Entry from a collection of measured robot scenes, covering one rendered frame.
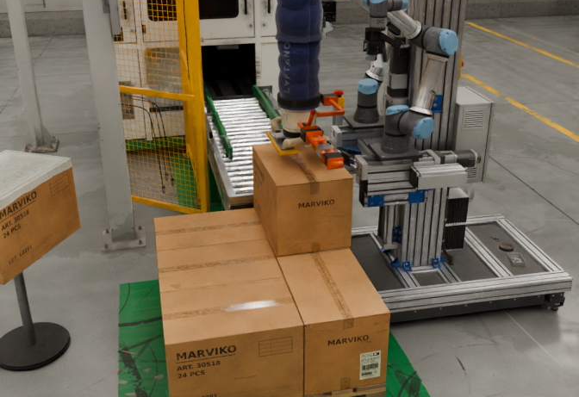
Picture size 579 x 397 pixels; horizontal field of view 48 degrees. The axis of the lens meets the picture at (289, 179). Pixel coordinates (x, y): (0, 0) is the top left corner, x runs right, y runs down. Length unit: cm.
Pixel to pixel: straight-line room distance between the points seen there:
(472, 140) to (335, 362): 144
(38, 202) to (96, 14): 140
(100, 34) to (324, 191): 182
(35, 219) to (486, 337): 246
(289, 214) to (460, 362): 120
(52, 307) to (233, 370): 158
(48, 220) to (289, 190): 120
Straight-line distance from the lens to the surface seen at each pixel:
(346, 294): 310
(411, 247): 390
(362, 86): 378
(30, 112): 668
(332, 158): 286
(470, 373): 361
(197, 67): 440
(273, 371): 301
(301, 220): 332
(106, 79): 436
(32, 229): 336
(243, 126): 533
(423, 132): 326
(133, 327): 390
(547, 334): 401
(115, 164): 453
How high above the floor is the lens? 225
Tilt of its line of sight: 23 degrees down
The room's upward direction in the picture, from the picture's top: straight up
